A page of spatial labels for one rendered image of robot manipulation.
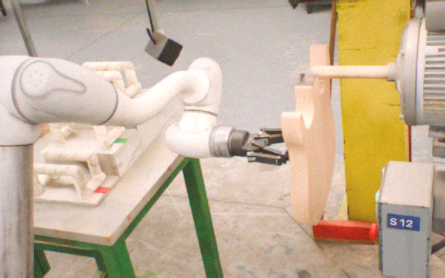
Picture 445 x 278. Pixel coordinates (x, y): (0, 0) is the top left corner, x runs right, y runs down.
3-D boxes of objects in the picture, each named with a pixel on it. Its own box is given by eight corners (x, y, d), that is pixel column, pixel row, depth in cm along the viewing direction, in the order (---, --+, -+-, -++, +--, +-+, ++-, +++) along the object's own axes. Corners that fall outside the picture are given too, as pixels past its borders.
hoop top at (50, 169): (85, 172, 154) (81, 163, 153) (79, 178, 151) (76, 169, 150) (29, 169, 161) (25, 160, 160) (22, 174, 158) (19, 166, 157)
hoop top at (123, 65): (136, 68, 179) (134, 60, 178) (131, 72, 176) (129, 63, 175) (86, 69, 186) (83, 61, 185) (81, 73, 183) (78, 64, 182)
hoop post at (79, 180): (92, 194, 158) (83, 167, 153) (86, 201, 155) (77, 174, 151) (83, 194, 159) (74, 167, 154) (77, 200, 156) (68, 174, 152)
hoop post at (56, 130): (68, 142, 173) (59, 117, 168) (62, 147, 170) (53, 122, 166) (59, 142, 174) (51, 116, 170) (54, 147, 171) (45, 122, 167)
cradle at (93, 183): (109, 177, 164) (106, 169, 162) (90, 200, 155) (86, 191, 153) (100, 177, 165) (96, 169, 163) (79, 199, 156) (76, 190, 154)
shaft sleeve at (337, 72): (388, 65, 129) (386, 66, 126) (388, 78, 129) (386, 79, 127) (315, 65, 136) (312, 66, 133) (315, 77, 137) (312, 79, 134)
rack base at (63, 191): (121, 177, 166) (120, 174, 165) (96, 207, 154) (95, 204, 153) (49, 174, 175) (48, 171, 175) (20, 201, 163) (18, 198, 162)
